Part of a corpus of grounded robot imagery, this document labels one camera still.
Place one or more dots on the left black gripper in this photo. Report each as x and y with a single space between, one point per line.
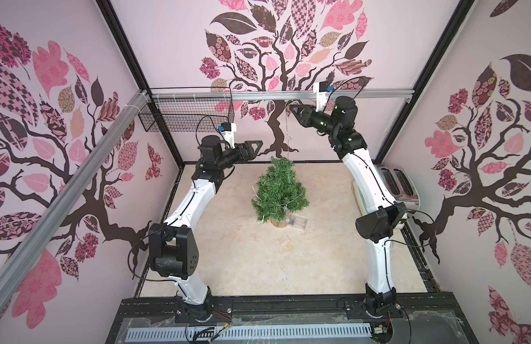
249 155

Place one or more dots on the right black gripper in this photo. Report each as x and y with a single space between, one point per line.
310 117

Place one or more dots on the small green christmas tree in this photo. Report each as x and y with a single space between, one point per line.
278 193

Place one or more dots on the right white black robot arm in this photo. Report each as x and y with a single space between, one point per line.
382 213

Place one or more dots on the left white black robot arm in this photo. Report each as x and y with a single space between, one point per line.
173 251

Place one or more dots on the clear battery box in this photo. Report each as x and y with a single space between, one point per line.
297 222

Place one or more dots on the mint green chrome toaster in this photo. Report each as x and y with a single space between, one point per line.
398 185

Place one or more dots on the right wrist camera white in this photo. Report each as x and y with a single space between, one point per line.
323 91

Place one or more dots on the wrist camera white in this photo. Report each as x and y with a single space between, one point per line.
323 91
227 131

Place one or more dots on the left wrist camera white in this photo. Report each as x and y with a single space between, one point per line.
227 131

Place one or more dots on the aluminium rail back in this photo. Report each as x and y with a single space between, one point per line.
287 95

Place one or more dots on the aluminium rail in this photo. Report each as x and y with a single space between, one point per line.
24 257
287 95

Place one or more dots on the black wire basket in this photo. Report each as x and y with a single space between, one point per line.
188 110

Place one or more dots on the white slotted cable duct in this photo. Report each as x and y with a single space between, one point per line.
241 333

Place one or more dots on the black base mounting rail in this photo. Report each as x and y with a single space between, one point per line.
416 318

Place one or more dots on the aluminium rail left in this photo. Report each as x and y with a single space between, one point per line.
24 257

